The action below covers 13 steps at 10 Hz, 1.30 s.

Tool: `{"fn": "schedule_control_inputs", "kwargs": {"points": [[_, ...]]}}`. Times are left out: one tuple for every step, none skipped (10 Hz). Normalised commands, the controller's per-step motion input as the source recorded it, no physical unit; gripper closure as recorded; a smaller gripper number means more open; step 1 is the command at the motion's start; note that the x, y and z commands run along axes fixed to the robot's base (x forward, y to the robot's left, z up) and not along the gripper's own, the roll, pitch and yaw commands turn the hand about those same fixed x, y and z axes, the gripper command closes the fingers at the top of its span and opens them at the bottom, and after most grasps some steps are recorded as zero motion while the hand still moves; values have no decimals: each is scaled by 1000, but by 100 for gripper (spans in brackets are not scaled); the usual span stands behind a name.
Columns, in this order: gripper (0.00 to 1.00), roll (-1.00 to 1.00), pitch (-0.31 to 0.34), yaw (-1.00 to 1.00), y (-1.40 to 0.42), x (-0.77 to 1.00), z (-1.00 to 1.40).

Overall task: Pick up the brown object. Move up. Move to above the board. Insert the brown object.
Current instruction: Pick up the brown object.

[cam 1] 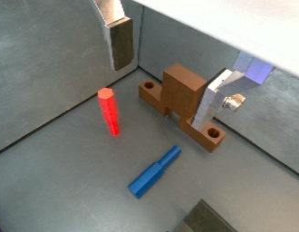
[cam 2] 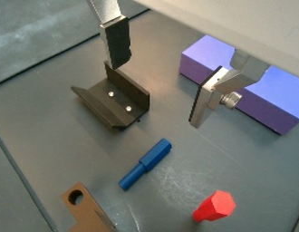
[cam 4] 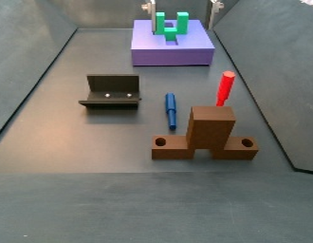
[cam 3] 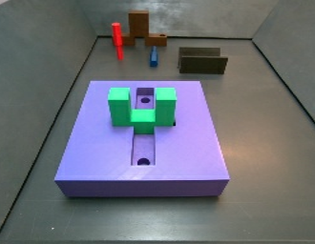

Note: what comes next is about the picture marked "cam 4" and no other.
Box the green U-shaped block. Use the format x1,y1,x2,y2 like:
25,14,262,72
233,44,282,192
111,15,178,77
155,12,189,41

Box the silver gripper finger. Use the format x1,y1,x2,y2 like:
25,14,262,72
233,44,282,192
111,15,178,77
207,0,225,29
142,0,157,31

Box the blue peg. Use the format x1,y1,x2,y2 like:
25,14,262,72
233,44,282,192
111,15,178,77
165,93,178,130

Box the red peg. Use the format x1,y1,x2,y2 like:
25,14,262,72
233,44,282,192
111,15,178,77
217,70,235,106

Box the black angle bracket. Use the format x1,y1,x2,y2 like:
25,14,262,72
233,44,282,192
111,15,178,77
79,74,141,107

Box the brown T-shaped block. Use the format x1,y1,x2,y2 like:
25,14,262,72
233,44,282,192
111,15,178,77
153,106,258,160

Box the purple base board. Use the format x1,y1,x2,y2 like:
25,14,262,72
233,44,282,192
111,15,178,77
131,20,215,66

